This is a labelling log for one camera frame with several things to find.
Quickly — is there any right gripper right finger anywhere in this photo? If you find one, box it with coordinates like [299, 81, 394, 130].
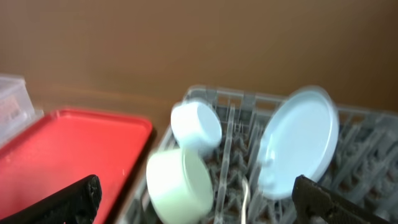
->
[292, 175, 389, 224]

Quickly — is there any clear plastic waste bin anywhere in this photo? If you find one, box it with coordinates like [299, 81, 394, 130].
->
[1, 73, 44, 146]

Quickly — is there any grey dishwasher rack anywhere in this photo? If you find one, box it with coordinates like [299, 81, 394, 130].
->
[119, 86, 397, 224]

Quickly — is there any light blue bowl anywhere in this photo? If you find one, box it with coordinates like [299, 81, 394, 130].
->
[170, 98, 222, 157]

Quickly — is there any white plastic spoon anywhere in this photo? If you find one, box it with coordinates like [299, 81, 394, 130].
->
[241, 177, 251, 224]

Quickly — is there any red serving tray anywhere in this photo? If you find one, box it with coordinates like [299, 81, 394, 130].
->
[1, 109, 153, 223]

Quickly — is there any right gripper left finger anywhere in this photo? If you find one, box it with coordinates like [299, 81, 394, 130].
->
[1, 174, 102, 224]

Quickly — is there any light blue plate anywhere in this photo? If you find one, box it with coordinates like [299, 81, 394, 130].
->
[256, 86, 340, 200]

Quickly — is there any green bowl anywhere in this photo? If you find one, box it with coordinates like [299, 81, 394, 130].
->
[146, 148, 214, 224]

